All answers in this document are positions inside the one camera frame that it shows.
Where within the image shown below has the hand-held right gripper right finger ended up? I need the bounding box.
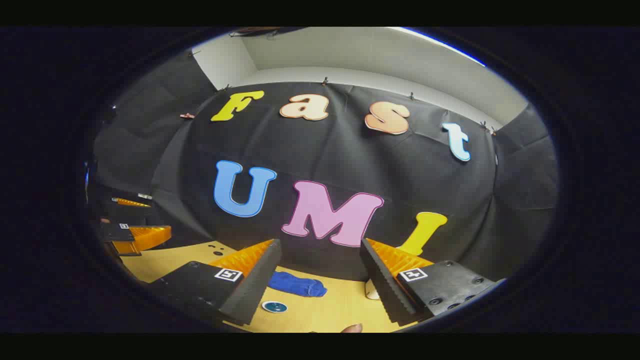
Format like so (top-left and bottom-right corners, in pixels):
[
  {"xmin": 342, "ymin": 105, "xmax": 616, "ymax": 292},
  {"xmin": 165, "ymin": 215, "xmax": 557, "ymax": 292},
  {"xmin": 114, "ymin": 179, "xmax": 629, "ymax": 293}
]
[{"xmin": 360, "ymin": 238, "xmax": 497, "ymax": 327}]

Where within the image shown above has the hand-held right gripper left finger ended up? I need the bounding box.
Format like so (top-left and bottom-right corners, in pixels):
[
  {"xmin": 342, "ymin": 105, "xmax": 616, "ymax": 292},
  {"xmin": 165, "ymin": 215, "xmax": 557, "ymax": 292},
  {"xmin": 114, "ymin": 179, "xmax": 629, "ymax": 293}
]
[{"xmin": 149, "ymin": 238, "xmax": 283, "ymax": 327}]

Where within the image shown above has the blue towel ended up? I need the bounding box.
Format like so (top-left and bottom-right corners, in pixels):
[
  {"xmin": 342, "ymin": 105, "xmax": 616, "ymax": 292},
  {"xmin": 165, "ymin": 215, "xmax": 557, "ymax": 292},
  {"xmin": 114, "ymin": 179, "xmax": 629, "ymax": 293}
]
[{"xmin": 267, "ymin": 271, "xmax": 328, "ymax": 298}]

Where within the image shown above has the black backdrop cloth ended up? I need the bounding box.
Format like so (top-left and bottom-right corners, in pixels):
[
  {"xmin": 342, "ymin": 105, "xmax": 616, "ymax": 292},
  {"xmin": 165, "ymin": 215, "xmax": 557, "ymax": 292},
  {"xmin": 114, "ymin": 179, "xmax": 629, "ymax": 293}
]
[{"xmin": 87, "ymin": 47, "xmax": 560, "ymax": 283}]

